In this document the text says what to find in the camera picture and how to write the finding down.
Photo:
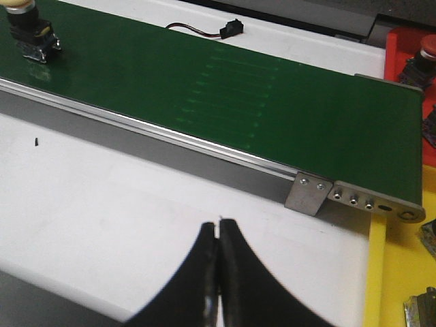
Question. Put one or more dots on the black sensor with cable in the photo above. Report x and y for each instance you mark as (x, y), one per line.
(231, 29)

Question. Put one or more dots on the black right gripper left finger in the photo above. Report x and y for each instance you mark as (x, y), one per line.
(190, 297)

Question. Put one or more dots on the red plastic tray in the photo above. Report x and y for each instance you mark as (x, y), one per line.
(401, 44)

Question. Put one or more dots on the aluminium conveyor frame rail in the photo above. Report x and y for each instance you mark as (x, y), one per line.
(341, 192)

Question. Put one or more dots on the yellow plastic tray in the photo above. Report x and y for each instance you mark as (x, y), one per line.
(399, 265)

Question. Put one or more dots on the green conveyor belt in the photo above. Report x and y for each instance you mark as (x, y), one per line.
(346, 128)

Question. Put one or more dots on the yellow mushroom push button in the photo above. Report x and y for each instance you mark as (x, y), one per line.
(33, 35)
(426, 235)
(420, 309)

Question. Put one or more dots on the right metal conveyor leg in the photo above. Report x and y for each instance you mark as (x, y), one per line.
(308, 193)

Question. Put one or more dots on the red mushroom push button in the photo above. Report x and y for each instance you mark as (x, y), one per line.
(428, 127)
(420, 69)

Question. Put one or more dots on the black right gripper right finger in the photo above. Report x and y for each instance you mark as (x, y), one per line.
(251, 296)

